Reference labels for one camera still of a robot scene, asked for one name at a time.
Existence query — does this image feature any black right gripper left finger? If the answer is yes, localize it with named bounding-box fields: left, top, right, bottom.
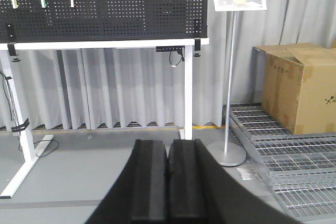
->
left=86, top=140, right=167, bottom=223

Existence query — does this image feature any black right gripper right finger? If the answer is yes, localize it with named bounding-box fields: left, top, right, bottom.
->
left=168, top=139, right=297, bottom=223

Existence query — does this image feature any silver sign stand pole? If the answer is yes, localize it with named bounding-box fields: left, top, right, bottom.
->
left=207, top=11, right=246, bottom=167

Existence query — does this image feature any metal floor grating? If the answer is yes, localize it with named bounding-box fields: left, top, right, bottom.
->
left=229, top=104, right=335, bottom=221

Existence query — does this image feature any grey curtain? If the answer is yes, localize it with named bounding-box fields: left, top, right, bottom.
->
left=11, top=0, right=335, bottom=130

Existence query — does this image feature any large cardboard box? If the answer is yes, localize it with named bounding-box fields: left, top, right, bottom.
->
left=254, top=43, right=335, bottom=135

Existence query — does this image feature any black power strip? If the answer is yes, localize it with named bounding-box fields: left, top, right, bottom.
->
left=156, top=46, right=184, bottom=54

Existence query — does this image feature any black perforated pegboard panel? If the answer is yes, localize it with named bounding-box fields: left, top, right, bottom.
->
left=1, top=0, right=207, bottom=43

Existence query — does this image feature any black cable bundle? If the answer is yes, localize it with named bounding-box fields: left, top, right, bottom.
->
left=0, top=70, right=60, bottom=156

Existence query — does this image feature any black right clamp bracket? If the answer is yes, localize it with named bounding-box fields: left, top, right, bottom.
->
left=193, top=18, right=202, bottom=57

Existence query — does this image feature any black clamp bracket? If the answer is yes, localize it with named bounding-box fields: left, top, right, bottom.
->
left=193, top=18, right=202, bottom=57
left=5, top=23, right=21, bottom=63

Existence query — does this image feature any black left clamp bracket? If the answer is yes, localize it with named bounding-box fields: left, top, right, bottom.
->
left=5, top=23, right=21, bottom=63

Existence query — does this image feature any white table frame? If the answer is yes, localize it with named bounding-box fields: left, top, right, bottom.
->
left=1, top=38, right=209, bottom=199

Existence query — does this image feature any red button switch box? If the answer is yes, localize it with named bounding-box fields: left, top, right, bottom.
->
left=70, top=0, right=76, bottom=8

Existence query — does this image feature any green button switch box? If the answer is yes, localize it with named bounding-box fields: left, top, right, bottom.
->
left=40, top=0, right=48, bottom=8

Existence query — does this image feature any yellow button switch box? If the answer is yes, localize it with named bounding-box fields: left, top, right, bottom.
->
left=10, top=0, right=19, bottom=9

